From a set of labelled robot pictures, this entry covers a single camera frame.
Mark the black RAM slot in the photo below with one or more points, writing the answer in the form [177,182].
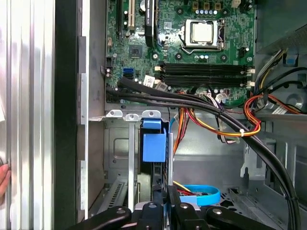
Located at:
[204,70]
[204,65]
[204,77]
[204,83]

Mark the hard disk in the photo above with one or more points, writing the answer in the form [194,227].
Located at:
[153,148]

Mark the white expansion slot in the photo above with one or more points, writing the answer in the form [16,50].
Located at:
[131,14]

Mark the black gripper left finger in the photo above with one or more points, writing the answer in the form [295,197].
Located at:
[108,215]

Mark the black graphics card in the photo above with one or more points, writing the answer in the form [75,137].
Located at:
[149,24]

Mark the black expansion slot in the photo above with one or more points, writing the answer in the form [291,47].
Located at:
[118,19]

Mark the CPU socket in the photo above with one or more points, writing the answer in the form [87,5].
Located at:
[184,36]

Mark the grey metal drive cage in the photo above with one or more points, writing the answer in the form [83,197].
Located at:
[287,155]

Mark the green motherboard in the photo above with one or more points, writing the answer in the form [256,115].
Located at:
[165,60]

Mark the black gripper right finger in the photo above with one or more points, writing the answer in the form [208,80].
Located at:
[230,219]

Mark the person's bare hand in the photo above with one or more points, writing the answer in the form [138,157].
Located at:
[4,182]

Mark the blue SATA port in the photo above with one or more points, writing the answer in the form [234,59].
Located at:
[128,73]

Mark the silver CPU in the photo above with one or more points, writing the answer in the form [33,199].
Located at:
[202,33]

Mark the black open PC case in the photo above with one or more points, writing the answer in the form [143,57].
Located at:
[66,95]

